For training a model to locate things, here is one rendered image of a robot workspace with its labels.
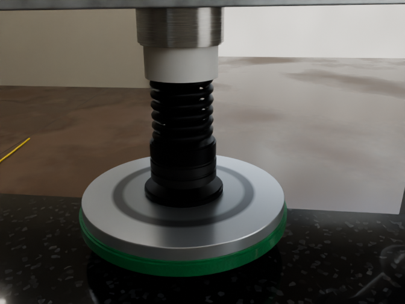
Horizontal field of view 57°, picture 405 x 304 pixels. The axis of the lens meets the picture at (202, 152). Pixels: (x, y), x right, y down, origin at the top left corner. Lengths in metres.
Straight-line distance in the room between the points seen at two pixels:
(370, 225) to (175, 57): 0.30
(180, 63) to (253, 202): 0.15
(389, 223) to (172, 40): 0.33
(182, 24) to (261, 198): 0.19
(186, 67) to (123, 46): 4.94
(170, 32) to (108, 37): 5.00
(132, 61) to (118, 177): 4.85
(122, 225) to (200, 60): 0.16
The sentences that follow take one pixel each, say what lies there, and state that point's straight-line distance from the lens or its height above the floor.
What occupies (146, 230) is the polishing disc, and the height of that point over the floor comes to 0.86.
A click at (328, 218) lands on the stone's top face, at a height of 0.80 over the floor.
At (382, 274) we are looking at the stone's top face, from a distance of 0.41.
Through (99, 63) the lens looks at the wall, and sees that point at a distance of 5.41.
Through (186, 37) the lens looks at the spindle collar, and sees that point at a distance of 0.32.
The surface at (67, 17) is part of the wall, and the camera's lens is 5.51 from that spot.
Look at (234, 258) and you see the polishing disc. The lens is 0.33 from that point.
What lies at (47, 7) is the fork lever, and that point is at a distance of 0.29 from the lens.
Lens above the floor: 1.04
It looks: 21 degrees down
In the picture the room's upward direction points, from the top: straight up
